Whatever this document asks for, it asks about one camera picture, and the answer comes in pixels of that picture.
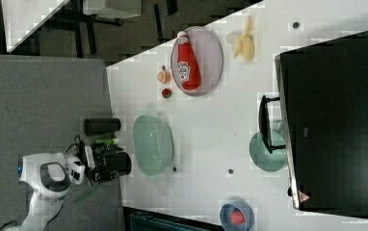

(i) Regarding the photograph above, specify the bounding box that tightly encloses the large black cylinder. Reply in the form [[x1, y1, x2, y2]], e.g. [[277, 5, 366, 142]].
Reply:
[[108, 152, 132, 177]]

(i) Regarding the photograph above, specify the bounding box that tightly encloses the green plastic strainer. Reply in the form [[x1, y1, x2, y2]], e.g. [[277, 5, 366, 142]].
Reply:
[[133, 115, 173, 176]]

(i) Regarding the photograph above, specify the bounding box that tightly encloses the peeled banana toy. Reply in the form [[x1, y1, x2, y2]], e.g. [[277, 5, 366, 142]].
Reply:
[[225, 16, 254, 62]]

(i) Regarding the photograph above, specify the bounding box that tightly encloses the green bottle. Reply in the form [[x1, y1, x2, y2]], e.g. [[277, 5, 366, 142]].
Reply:
[[95, 139, 119, 145]]

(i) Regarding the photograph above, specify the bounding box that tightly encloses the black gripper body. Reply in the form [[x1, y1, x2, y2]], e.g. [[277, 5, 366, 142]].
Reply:
[[84, 143, 123, 184]]

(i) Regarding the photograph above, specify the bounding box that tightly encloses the grey round plate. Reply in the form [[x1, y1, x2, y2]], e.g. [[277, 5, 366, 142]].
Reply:
[[171, 26, 223, 96]]

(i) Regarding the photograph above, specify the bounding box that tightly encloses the green mug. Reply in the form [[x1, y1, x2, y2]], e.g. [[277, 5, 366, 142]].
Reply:
[[250, 120, 287, 172]]

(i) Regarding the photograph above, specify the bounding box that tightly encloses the orange slice toy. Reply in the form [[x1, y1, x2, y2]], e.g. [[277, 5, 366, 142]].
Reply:
[[158, 70, 171, 84]]

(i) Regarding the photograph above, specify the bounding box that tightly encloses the blue bowl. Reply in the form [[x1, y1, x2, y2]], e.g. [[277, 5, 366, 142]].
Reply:
[[220, 200, 254, 231]]

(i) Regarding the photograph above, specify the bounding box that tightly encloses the red strawberry in bowl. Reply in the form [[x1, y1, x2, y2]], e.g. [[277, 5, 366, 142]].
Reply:
[[229, 210, 245, 225]]

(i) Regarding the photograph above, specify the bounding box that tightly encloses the red strawberry toy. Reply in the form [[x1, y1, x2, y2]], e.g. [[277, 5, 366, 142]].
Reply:
[[162, 89, 172, 99]]

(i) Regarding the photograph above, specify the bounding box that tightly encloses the red ketchup bottle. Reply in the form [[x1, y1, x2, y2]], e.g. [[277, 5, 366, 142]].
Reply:
[[177, 31, 201, 90]]

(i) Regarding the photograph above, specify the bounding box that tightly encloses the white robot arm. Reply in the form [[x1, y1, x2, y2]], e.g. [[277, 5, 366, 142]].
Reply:
[[0, 141, 132, 231]]

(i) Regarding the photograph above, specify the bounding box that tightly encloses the black toaster oven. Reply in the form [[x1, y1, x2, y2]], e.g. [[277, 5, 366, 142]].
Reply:
[[258, 31, 368, 218]]

